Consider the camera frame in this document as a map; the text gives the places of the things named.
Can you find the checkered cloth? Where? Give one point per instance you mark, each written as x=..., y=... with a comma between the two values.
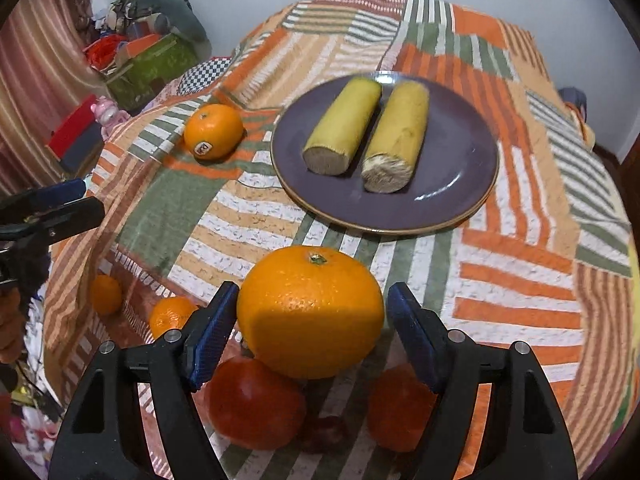
x=201, y=76

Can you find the red tomato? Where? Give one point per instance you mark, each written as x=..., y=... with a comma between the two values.
x=253, y=406
x=399, y=407

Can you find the striped curtain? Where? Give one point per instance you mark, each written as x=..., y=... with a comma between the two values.
x=44, y=77

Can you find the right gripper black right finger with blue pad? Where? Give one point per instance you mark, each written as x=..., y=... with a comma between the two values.
x=525, y=436

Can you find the person's hand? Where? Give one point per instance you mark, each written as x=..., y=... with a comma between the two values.
x=12, y=326

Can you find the patchwork striped bedspread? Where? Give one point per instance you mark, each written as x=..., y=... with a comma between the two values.
x=548, y=259

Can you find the banana piece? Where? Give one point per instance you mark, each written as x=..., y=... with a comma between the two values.
x=335, y=139
x=397, y=140

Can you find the pink toy figure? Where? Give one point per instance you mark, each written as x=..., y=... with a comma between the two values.
x=108, y=115

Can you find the green cardboard box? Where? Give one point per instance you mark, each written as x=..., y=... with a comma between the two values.
x=143, y=77

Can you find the right banana piece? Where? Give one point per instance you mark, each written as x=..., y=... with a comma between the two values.
x=397, y=140

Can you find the small mandarin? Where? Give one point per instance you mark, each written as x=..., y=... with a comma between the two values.
x=105, y=295
x=170, y=313

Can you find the left banana piece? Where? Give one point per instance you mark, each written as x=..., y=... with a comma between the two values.
x=335, y=139

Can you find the grey plush cushion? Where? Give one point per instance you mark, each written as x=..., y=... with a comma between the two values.
x=165, y=16

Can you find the red fabric item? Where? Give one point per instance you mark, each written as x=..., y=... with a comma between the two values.
x=101, y=53

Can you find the large orange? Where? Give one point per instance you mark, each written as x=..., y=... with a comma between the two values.
x=310, y=312

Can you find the medium orange with sticker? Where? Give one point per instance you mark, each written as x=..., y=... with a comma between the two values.
x=213, y=131

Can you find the red and grey box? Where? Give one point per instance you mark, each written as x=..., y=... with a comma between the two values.
x=77, y=143

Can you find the blue bag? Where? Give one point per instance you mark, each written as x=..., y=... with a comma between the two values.
x=577, y=98

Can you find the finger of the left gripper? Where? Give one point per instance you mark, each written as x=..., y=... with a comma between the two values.
x=18, y=208
x=37, y=232

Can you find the purple ceramic plate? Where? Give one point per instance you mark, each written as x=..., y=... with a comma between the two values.
x=455, y=172

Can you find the dark red grape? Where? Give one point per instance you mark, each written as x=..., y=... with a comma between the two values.
x=323, y=435

